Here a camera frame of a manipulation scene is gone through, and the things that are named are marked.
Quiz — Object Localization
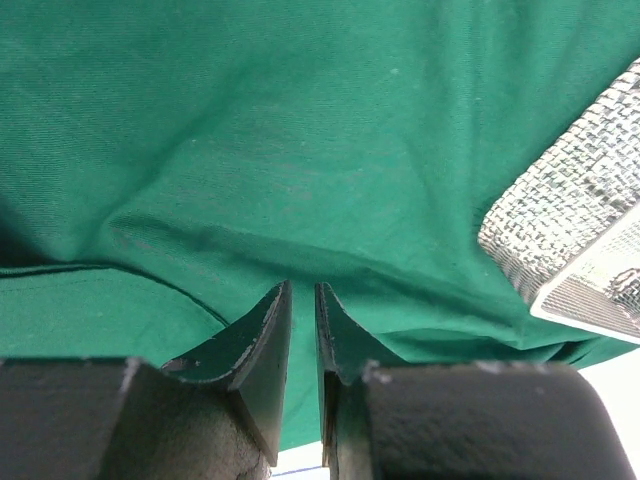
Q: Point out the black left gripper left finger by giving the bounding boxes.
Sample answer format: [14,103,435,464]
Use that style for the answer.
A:
[1,281,292,479]

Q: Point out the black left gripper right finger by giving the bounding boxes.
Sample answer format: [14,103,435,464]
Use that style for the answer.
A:
[315,283,634,479]

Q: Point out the metal mesh instrument tray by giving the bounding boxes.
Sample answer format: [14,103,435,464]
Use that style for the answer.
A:
[478,61,639,343]

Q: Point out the green surgical drape cloth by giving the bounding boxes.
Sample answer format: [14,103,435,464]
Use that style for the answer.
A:
[1,1,639,448]

